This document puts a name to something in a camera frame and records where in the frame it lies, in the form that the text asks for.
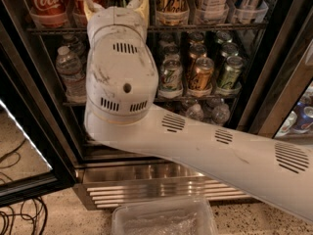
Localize left water bottle bottom shelf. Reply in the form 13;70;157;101
186;104;203;121

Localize black cables on floor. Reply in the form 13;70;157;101
0;137;49;235

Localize rear gold soda can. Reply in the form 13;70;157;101
186;44;207;78

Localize white labelled can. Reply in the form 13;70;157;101
194;0;229;24

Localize front green soda can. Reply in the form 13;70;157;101
216;56;244;94

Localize front gold soda can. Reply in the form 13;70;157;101
188;57;214;97

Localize open black fridge door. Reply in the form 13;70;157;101
0;5;74;207

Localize rear water bottle middle shelf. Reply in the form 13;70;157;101
62;34;86;64

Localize front water bottle middle shelf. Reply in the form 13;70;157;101
56;46;86;103

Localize clear plastic bin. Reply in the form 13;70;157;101
112;196;218;235

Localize water bottle shelf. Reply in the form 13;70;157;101
62;34;86;64
209;104;230;126
56;46;86;103
186;104;203;121

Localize wire shelf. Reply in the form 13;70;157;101
27;23;267;35
63;94;238;107

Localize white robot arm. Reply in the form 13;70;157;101
83;0;313;222

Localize top wire shelf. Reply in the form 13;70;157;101
27;23;267;35

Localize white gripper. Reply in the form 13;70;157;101
83;0;150;40

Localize rear green soda can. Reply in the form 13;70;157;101
215;42;239;69

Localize gold soda can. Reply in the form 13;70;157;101
188;57;214;97
186;44;207;78

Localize middle wire shelf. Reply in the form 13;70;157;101
63;94;238;107

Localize blue can behind right door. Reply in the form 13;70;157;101
292;106;313;133

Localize green white soda can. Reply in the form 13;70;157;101
158;59;183;99

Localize right water bottle bottom shelf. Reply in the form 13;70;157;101
209;104;230;126

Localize stainless steel glass-door fridge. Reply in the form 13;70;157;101
0;0;313;212

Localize gold tall can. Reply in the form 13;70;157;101
156;0;189;26

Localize left red Coca-Cola can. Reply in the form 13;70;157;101
30;0;68;28

